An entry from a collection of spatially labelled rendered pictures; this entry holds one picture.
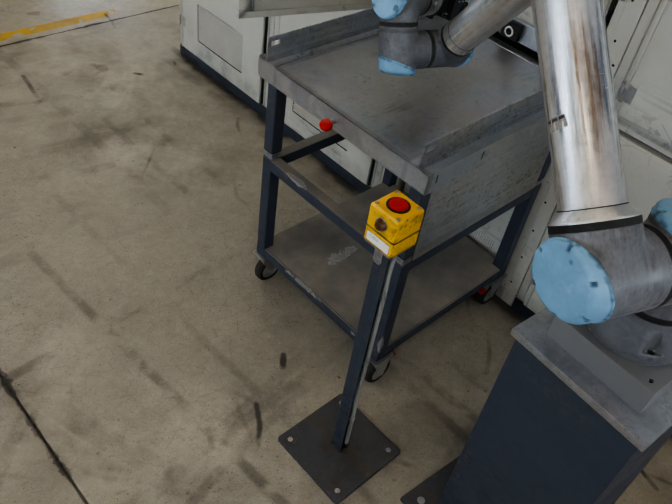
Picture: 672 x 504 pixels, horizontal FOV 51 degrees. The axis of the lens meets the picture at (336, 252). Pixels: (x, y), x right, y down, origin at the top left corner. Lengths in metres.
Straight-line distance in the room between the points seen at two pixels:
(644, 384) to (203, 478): 1.17
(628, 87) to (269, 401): 1.33
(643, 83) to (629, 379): 0.89
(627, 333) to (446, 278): 1.06
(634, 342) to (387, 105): 0.84
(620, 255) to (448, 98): 0.85
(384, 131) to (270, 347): 0.87
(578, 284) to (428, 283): 1.19
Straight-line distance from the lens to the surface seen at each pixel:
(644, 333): 1.38
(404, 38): 1.70
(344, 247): 2.36
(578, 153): 1.19
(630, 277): 1.19
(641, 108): 2.03
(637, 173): 2.09
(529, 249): 2.42
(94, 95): 3.39
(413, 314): 2.20
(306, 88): 1.82
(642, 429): 1.41
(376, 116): 1.75
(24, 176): 2.94
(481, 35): 1.67
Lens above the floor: 1.76
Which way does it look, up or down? 43 degrees down
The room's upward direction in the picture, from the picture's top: 10 degrees clockwise
